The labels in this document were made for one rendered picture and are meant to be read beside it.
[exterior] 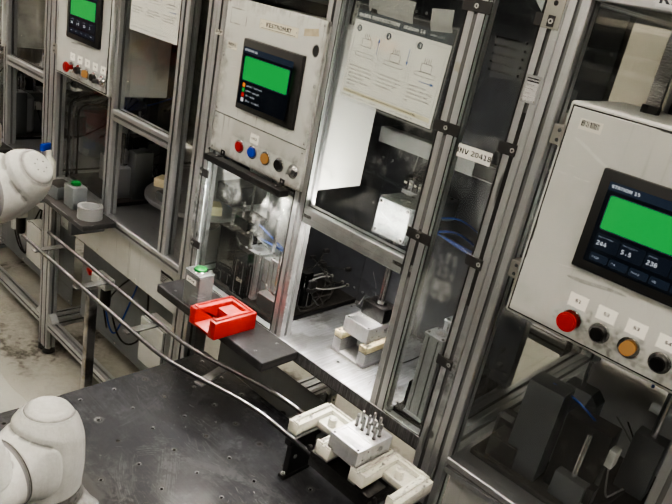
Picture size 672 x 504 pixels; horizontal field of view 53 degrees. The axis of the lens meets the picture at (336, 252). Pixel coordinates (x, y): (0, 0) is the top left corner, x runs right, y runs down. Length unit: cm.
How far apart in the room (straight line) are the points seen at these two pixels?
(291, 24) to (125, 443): 121
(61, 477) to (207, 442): 47
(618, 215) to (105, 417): 145
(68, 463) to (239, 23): 125
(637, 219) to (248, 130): 114
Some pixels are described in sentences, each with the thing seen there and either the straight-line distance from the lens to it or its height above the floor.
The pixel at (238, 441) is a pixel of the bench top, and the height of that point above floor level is 68.
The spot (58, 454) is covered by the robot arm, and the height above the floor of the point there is 88.
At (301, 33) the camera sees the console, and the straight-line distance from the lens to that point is 187.
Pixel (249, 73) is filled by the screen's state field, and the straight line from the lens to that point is 198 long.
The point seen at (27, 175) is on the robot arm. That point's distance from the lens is 136.
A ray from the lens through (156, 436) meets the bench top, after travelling 199.
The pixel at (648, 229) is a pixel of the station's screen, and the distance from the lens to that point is 134.
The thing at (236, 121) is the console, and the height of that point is 149.
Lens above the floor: 192
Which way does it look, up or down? 21 degrees down
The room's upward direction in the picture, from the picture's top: 12 degrees clockwise
